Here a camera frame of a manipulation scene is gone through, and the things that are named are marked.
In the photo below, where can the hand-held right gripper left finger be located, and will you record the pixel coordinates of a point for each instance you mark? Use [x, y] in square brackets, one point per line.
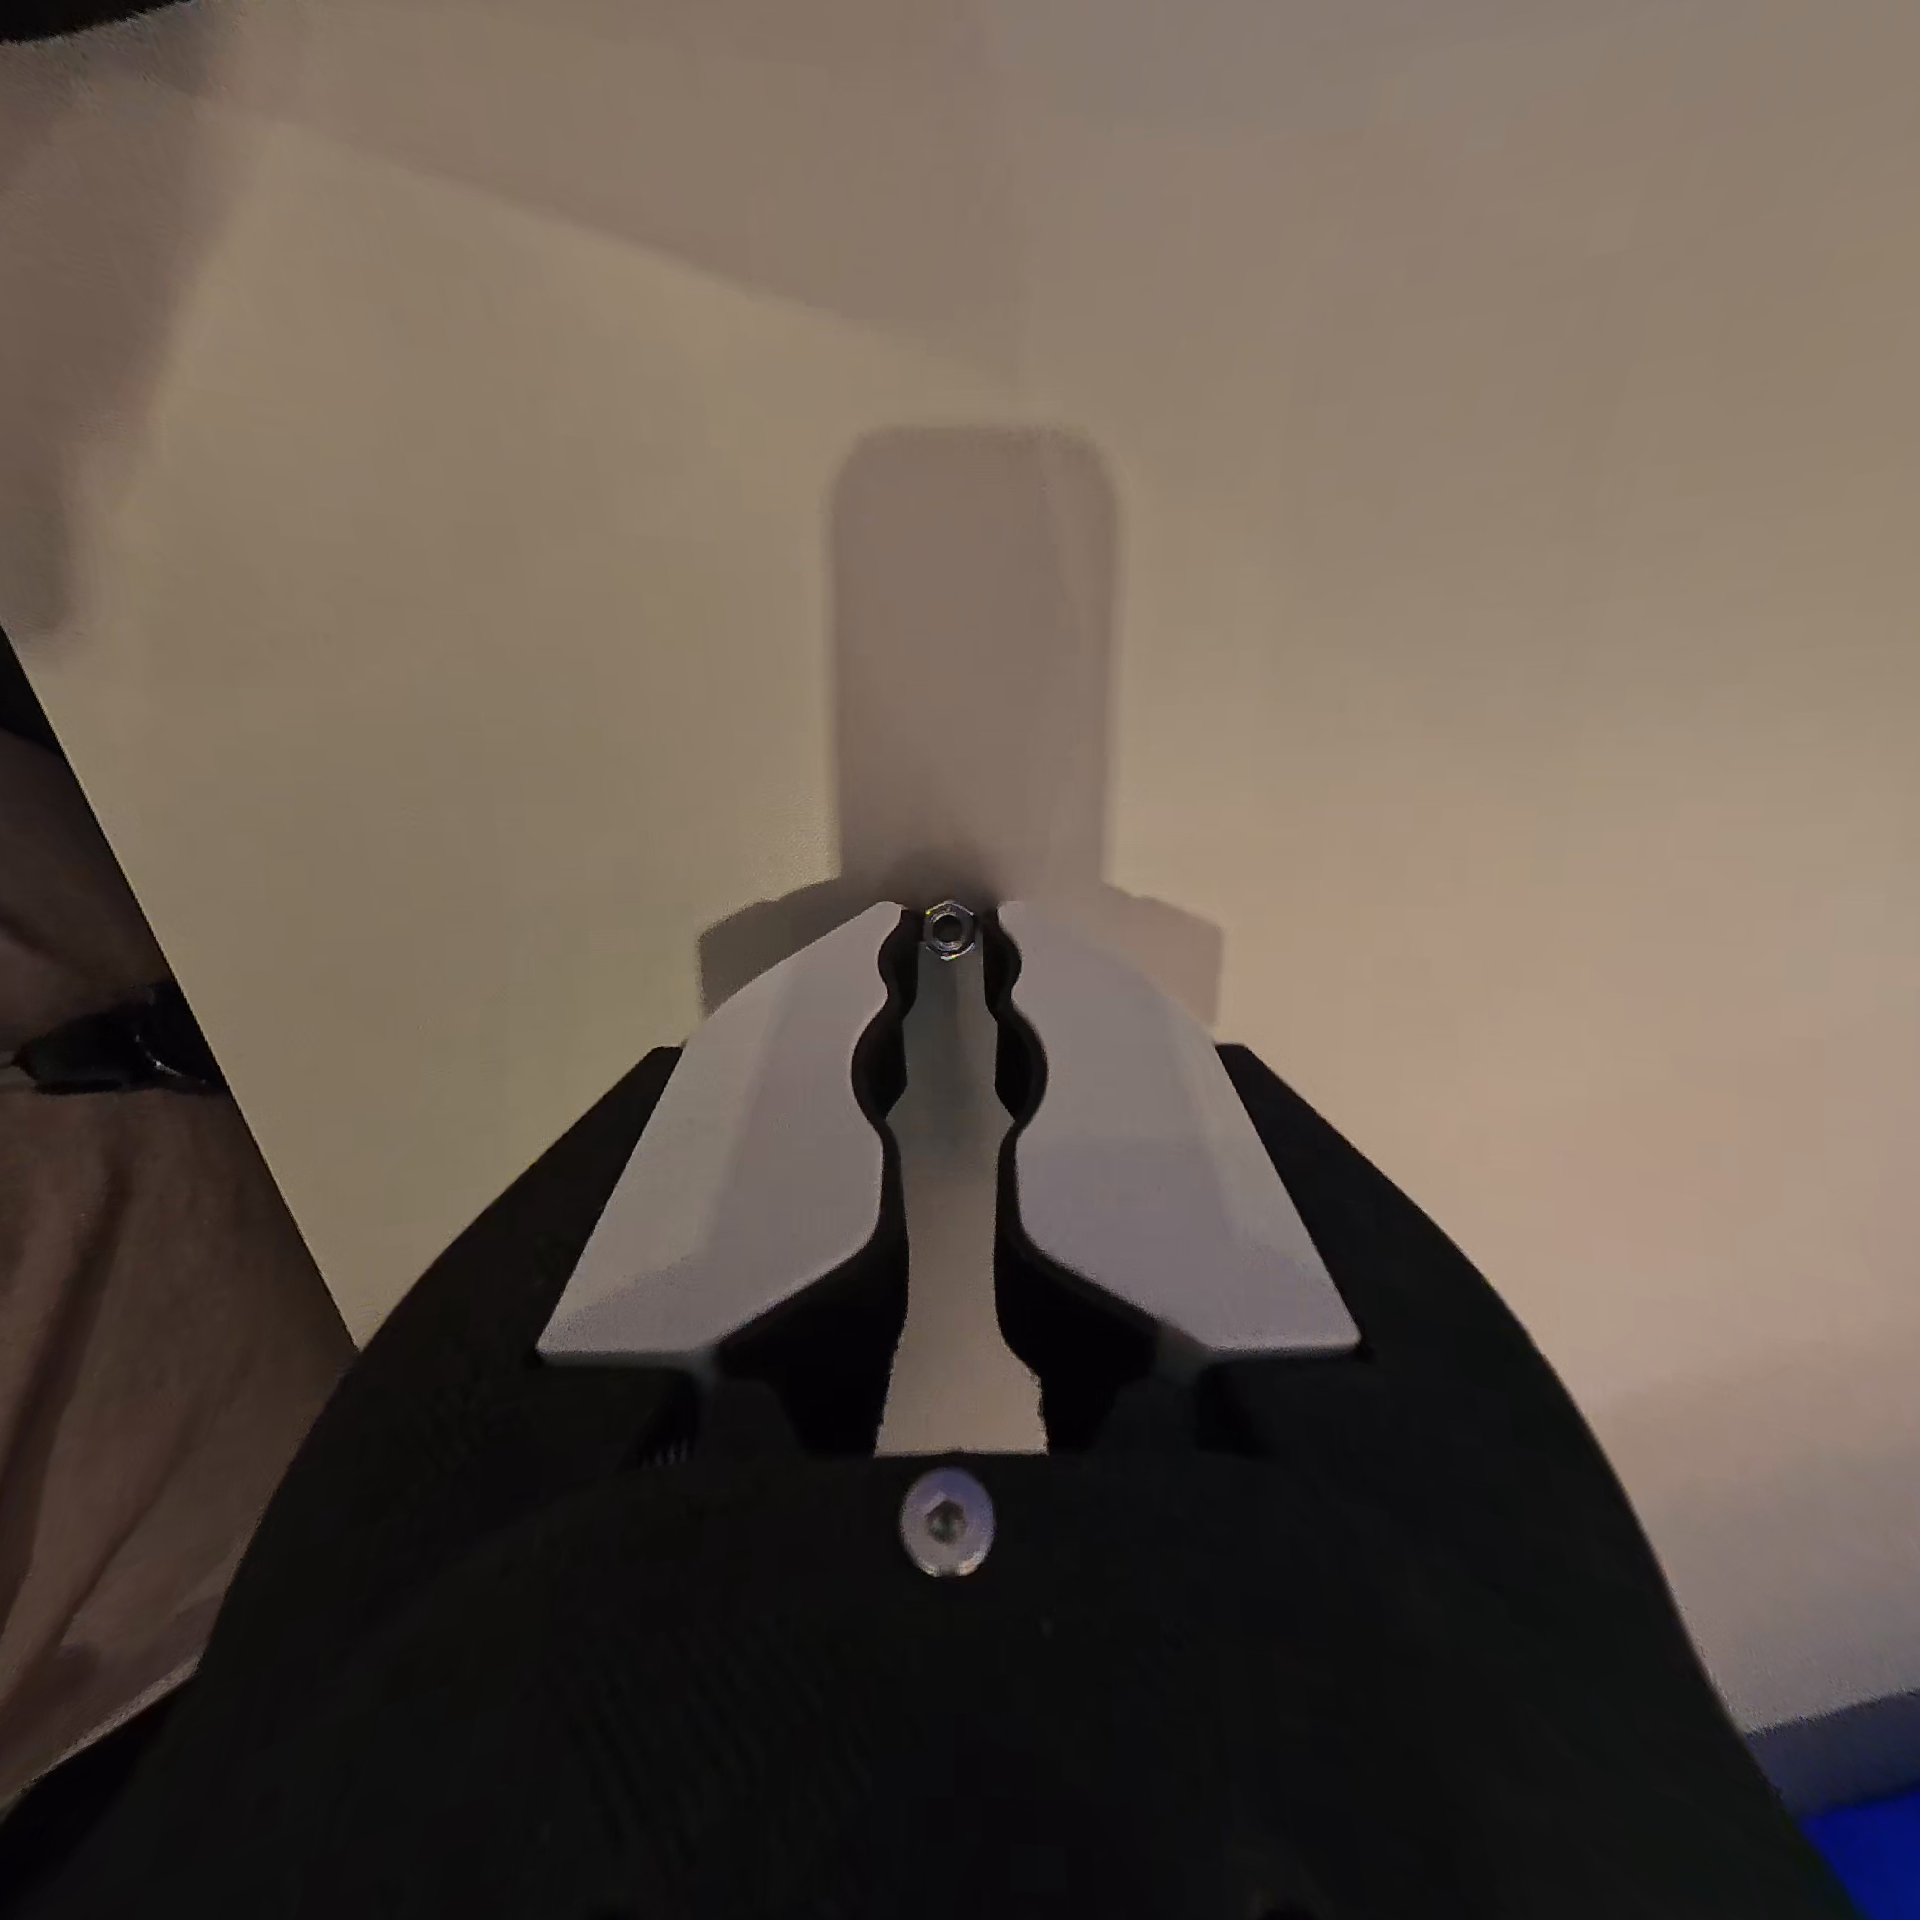
[721, 1183]

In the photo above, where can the small hex nut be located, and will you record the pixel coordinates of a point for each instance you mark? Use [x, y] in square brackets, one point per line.
[946, 929]

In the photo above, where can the blue plastic bin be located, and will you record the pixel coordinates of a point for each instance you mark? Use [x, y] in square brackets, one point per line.
[1854, 1844]

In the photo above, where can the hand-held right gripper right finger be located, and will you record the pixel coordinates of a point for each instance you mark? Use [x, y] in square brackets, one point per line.
[1184, 1183]

